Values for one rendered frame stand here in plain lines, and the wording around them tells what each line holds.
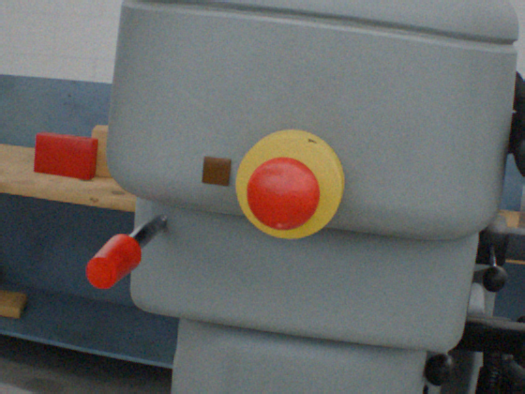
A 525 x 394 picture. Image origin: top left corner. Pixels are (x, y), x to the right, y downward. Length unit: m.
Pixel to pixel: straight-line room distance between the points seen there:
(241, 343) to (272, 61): 0.26
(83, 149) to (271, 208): 4.16
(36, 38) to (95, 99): 0.43
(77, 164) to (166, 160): 4.11
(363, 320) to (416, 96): 0.19
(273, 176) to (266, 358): 0.25
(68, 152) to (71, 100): 0.62
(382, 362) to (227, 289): 0.13
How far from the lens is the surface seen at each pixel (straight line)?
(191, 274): 0.83
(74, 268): 5.56
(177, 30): 0.71
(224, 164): 0.71
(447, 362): 1.03
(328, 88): 0.69
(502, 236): 0.99
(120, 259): 0.71
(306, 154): 0.68
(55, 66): 5.43
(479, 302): 1.36
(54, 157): 4.86
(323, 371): 0.87
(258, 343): 0.87
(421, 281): 0.81
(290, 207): 0.66
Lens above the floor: 1.90
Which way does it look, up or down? 12 degrees down
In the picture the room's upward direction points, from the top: 6 degrees clockwise
